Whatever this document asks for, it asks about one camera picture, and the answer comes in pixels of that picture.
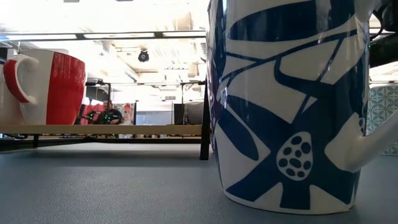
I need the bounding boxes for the background robot green lights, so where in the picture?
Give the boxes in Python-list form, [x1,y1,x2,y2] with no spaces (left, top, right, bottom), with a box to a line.
[81,108,124,125]

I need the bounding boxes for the red hanging cloth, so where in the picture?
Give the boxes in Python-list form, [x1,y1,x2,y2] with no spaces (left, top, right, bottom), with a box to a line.
[81,104,105,125]

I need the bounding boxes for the person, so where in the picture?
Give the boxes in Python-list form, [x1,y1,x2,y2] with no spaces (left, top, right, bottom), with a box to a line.
[101,99,124,125]

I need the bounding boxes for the red and white mug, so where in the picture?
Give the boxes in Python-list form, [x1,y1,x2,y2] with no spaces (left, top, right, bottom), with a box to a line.
[2,49,86,125]

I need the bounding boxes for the floral hanging cloth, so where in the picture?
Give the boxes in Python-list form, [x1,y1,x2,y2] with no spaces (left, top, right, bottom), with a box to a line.
[116,102,135,125]

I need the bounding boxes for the black speaker box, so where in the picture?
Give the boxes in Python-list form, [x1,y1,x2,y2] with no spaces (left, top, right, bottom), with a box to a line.
[173,102,205,125]

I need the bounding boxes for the black table edge rail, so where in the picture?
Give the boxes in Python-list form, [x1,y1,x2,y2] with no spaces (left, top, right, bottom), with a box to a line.
[0,136,201,152]

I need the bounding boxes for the white mug green interior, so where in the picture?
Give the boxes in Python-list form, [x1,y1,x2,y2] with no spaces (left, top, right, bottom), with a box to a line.
[0,63,25,125]

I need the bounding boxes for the wooden shelf black frame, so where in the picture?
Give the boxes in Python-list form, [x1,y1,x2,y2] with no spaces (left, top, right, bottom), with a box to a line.
[0,79,211,161]

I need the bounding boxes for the black background rack frame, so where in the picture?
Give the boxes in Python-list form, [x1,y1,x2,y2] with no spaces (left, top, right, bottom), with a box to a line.
[85,81,206,125]

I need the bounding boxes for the blue white floral mug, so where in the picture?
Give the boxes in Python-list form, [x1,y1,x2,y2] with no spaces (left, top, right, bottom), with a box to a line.
[206,0,398,215]

